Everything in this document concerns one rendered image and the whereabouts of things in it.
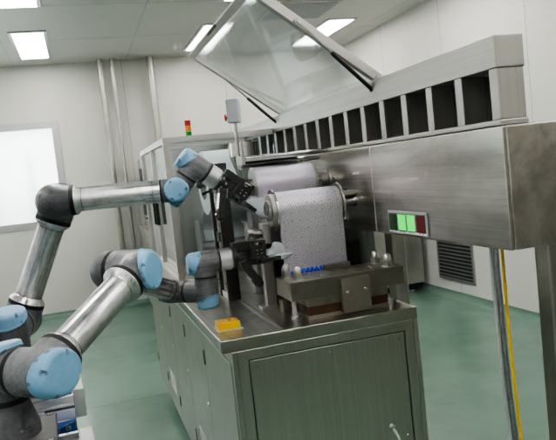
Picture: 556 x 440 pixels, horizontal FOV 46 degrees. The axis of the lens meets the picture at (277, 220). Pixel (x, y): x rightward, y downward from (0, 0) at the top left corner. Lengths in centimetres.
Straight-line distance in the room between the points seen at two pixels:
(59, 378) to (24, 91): 637
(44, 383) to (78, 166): 624
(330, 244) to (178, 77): 577
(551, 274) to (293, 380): 83
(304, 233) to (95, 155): 562
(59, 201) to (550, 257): 142
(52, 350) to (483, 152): 113
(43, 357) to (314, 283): 91
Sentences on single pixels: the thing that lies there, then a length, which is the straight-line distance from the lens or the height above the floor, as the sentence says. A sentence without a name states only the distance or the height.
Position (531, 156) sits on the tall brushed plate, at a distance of 170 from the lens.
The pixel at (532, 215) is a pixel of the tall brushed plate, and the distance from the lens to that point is 171.
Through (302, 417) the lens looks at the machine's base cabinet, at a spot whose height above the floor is 61.
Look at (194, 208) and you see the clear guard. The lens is 326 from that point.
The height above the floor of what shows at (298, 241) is 114.
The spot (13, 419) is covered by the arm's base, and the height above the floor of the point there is 87.
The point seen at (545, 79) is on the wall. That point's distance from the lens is 522.
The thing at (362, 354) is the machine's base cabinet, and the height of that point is 77.
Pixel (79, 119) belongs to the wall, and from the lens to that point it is 779.
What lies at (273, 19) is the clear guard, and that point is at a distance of 232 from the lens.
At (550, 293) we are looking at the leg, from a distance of 186.
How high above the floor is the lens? 140
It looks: 4 degrees down
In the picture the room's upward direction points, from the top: 6 degrees counter-clockwise
